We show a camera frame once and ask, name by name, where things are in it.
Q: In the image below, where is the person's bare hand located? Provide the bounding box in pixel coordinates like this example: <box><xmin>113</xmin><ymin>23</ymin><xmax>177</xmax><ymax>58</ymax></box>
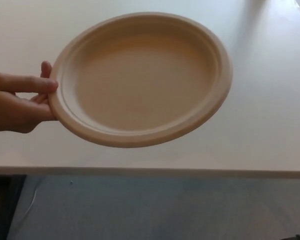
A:
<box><xmin>0</xmin><ymin>60</ymin><xmax>59</xmax><ymax>134</ymax></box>

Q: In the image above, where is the beige paper plate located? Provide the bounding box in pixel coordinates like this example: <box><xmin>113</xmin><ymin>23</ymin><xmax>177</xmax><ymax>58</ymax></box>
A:
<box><xmin>48</xmin><ymin>11</ymin><xmax>234</xmax><ymax>149</ymax></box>

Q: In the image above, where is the thin white floor cable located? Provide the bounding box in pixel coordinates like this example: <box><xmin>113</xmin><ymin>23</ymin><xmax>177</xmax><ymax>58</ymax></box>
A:
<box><xmin>14</xmin><ymin>186</ymin><xmax>38</xmax><ymax>226</ymax></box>

